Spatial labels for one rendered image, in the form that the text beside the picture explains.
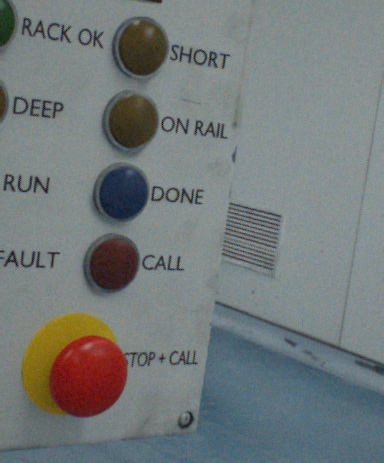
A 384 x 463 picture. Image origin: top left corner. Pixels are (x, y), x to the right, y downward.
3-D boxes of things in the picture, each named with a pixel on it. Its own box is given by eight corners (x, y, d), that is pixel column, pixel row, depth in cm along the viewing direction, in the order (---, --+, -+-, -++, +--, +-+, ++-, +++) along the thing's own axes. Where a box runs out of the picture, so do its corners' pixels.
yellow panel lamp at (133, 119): (157, 152, 47) (164, 97, 47) (108, 147, 45) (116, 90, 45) (149, 150, 48) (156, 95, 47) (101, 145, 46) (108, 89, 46)
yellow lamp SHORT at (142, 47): (167, 80, 47) (174, 23, 46) (118, 72, 45) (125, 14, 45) (159, 79, 47) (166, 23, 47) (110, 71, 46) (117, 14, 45)
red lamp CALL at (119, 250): (138, 292, 48) (145, 239, 48) (89, 292, 46) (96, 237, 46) (130, 289, 48) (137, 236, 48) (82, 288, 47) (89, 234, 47)
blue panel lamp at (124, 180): (147, 223, 47) (155, 168, 47) (98, 220, 46) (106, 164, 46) (139, 220, 48) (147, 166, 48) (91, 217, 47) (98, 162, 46)
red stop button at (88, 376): (128, 420, 46) (139, 340, 46) (53, 426, 44) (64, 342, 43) (87, 389, 50) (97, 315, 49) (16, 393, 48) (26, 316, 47)
